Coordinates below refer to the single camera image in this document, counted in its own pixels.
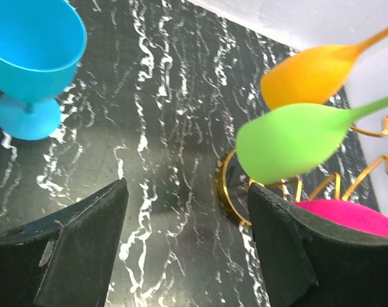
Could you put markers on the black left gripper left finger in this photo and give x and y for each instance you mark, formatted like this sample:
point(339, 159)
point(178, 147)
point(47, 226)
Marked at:
point(65, 258)

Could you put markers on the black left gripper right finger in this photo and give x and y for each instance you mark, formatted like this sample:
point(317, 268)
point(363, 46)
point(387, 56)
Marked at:
point(307, 260)

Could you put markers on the pink wine glass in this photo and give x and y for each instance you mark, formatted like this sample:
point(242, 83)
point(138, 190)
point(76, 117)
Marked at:
point(348, 214)

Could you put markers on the blue wine glass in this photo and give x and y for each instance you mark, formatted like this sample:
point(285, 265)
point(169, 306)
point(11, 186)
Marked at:
point(41, 43)

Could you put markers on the green wine glass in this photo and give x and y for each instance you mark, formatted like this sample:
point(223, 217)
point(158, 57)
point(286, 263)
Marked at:
point(294, 139)

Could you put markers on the orange wine glass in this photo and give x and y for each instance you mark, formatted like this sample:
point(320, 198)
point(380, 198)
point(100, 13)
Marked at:
point(313, 75)

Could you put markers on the gold wire glass rack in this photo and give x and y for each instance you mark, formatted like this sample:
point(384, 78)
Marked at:
point(232, 184)

